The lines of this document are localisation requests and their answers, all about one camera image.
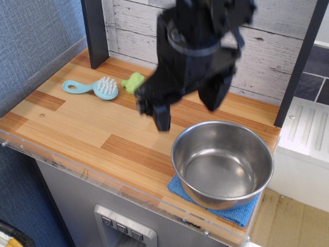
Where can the stainless steel bowl pan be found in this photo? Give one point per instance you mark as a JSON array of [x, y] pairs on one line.
[[221, 165]]

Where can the dark shelf post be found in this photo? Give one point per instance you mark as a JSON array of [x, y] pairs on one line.
[[310, 36], [95, 32]]

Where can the dark left shelf post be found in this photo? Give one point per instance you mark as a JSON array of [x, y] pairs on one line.
[[95, 32]]

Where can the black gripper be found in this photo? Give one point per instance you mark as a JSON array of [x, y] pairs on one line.
[[190, 58]]

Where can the dark right shelf post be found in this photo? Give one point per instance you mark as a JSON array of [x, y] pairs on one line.
[[310, 36]]

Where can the blue folded cloth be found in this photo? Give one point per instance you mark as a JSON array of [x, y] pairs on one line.
[[239, 216]]

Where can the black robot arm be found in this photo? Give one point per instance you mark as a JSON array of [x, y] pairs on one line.
[[225, 16]]

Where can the clear acrylic edge guard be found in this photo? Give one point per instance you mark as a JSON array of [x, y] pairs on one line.
[[40, 154]]

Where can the green toy broccoli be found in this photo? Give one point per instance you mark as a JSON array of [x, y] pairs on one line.
[[133, 82]]

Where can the grey toy fridge cabinet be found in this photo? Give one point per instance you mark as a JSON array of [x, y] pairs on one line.
[[76, 198]]

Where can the teal scrub brush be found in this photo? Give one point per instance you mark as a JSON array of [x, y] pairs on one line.
[[105, 88]]

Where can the white toy sink drainboard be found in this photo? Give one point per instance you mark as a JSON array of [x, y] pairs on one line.
[[301, 155]]

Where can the silver dispenser button panel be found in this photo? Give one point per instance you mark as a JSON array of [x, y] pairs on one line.
[[118, 230]]

